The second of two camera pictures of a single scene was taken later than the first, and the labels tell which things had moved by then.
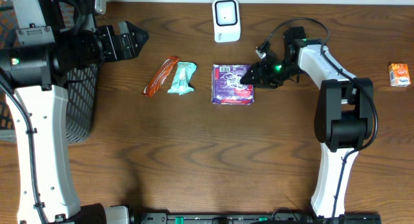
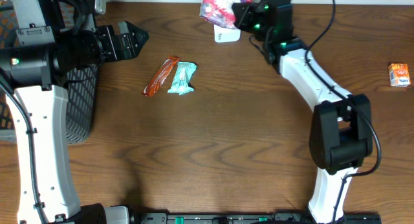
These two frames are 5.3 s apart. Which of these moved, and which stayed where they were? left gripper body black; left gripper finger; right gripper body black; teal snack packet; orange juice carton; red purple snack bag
Moved: red purple snack bag; right gripper body black
Stayed: left gripper finger; orange juice carton; left gripper body black; teal snack packet
